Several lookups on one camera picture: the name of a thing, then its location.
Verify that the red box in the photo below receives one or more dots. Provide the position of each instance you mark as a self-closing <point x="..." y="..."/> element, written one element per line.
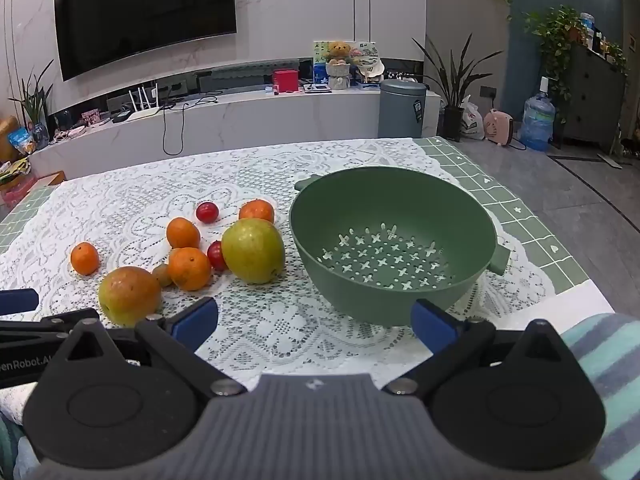
<point x="285" y="81"/>

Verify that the white wifi router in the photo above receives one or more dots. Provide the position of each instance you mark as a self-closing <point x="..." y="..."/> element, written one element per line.
<point x="144" y="110"/>

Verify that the teal striped blanket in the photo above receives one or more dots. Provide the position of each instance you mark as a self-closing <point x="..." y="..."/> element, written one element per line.
<point x="607" y="360"/>

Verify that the white television cabinet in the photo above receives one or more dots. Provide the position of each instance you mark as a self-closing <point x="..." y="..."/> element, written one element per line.
<point x="280" y="120"/>

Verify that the blue snack packet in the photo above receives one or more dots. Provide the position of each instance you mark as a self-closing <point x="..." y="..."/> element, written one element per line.
<point x="21" y="140"/>

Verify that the black flat television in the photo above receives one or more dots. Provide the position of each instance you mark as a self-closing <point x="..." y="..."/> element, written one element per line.
<point x="145" y="10"/>

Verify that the green printed card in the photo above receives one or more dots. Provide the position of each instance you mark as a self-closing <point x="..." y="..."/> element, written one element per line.
<point x="320" y="52"/>

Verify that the blue water bottle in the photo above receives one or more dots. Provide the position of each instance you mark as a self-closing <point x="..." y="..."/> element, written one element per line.
<point x="537" y="120"/>

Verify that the small grass plant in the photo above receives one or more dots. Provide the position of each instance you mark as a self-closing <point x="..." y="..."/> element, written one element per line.
<point x="32" y="100"/>

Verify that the yellow lemon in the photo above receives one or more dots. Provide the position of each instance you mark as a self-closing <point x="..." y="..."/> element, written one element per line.
<point x="129" y="295"/>

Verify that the blue box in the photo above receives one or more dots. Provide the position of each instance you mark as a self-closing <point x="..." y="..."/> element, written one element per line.
<point x="320" y="75"/>

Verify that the small red plum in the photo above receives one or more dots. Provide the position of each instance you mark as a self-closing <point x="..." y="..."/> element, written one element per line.
<point x="206" y="212"/>
<point x="217" y="255"/>

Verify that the brown kiwi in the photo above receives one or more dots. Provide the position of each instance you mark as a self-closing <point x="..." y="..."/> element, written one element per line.
<point x="162" y="275"/>

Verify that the green checked tablecloth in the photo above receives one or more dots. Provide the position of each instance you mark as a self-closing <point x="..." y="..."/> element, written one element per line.
<point x="525" y="220"/>

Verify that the long leaf potted plant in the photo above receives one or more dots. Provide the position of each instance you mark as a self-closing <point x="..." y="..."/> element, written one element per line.
<point x="452" y="85"/>

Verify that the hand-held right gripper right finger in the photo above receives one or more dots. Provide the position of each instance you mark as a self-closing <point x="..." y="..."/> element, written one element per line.
<point x="434" y="327"/>

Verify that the grey drawer cabinet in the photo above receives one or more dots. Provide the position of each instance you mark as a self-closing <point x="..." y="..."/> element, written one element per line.
<point x="595" y="95"/>

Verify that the pink pig heater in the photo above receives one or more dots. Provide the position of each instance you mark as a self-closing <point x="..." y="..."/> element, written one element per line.
<point x="499" y="127"/>

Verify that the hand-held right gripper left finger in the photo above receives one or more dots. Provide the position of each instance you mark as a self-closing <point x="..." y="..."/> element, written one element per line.
<point x="192" y="321"/>

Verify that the grey blue trash bin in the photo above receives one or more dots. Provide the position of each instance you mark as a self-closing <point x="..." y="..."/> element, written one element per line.
<point x="402" y="110"/>

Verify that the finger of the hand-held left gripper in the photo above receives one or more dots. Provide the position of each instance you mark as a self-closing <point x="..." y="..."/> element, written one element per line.
<point x="30" y="330"/>
<point x="17" y="301"/>

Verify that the large green yellow pear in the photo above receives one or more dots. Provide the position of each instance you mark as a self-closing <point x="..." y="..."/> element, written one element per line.
<point x="252" y="251"/>

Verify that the white plastic bag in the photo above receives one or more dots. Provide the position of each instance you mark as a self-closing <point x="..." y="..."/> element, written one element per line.
<point x="471" y="120"/>

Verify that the yellow teddy bear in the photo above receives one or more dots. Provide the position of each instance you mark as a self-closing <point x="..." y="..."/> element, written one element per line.
<point x="338" y="51"/>

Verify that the orange tangerine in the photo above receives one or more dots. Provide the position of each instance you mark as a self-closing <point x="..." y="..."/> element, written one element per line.
<point x="183" y="232"/>
<point x="85" y="258"/>
<point x="256" y="211"/>
<point x="189" y="268"/>

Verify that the green plastic colander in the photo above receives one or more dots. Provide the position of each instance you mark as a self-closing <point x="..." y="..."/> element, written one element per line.
<point x="350" y="220"/>

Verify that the white lace tablecloth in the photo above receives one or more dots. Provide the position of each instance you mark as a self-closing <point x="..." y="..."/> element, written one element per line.
<point x="125" y="195"/>

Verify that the printed round fan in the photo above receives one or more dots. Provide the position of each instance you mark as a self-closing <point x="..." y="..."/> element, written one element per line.
<point x="366" y="55"/>

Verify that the green pothos plant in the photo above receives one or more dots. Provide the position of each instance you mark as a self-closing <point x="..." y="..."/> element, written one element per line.
<point x="552" y="40"/>

